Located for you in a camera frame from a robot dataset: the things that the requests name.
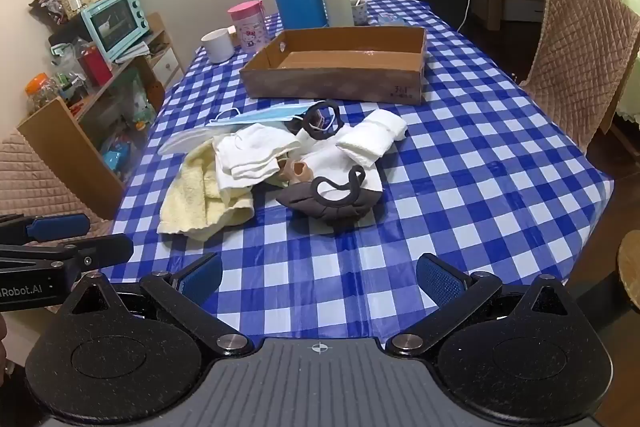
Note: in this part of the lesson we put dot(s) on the pale towel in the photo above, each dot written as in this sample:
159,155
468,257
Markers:
370,137

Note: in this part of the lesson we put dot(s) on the teal toaster oven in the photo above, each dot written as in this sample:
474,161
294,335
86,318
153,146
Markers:
115,22

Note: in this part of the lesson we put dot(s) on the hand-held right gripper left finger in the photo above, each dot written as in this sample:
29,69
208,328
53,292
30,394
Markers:
200,279

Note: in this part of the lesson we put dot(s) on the small patterned cup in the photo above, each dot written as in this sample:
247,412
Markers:
359,13

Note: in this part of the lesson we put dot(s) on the quilted tan chair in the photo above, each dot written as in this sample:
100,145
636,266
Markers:
35,177
580,47

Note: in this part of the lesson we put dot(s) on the thin white cloth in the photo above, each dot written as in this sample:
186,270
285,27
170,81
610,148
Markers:
345,157

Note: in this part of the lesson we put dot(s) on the dark scrunchie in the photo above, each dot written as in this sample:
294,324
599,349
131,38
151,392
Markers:
330,105

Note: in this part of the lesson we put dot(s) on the white mug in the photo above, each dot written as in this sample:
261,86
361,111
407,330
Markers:
217,47

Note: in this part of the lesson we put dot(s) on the black appliance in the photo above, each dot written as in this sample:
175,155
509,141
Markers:
65,34

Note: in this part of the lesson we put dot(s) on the orange lid jar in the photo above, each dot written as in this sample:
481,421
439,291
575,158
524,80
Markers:
42,92

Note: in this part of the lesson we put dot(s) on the cardboard box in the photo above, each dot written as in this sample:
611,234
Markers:
325,79

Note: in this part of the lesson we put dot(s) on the blue face mask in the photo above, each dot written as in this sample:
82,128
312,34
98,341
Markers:
260,117

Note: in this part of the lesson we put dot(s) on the red box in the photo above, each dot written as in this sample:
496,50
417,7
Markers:
96,67

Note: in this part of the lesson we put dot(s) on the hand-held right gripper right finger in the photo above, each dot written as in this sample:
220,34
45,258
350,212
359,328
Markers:
440,279

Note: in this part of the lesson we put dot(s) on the dark snack bag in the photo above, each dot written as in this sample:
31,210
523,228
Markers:
47,4

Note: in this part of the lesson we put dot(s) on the blue checkered tablecloth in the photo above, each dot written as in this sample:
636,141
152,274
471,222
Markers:
350,237

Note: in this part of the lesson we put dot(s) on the stack of papers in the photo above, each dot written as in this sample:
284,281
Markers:
132,52

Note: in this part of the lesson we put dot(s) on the wooden shelf cabinet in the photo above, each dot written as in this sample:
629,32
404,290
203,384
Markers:
55,132

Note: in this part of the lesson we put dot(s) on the white face mask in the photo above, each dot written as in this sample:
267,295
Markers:
185,139

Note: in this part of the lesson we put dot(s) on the yellow towel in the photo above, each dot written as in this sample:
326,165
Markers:
192,202

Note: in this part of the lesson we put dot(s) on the tan round stool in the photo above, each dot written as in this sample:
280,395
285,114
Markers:
631,267

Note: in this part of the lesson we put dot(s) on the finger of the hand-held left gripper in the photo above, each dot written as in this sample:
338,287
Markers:
55,227
100,249

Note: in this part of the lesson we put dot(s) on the clear plastic bag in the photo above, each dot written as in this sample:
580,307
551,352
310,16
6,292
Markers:
392,19

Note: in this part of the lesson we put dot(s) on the tan small sock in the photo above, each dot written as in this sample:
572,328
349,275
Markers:
295,170

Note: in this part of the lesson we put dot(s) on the pink lidded cup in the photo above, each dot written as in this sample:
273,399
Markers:
247,29

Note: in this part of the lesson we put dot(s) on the dark grey cloth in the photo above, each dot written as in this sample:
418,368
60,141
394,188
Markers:
300,199

